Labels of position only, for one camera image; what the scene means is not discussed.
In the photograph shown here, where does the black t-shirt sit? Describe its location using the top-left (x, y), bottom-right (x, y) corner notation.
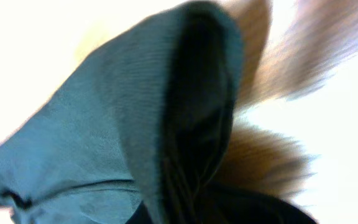
top-left (0, 1), bottom-right (312, 223)

